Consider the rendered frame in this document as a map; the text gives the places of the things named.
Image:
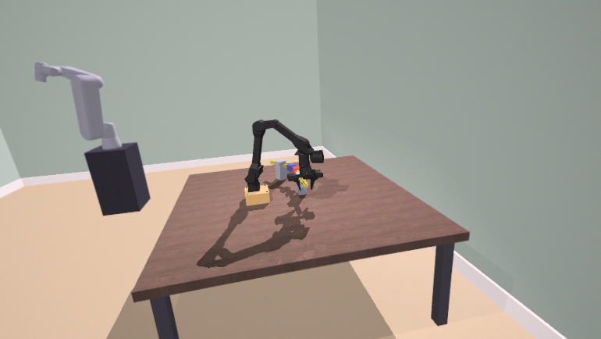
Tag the yellow square bar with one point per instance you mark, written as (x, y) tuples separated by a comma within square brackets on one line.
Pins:
[(303, 185)]

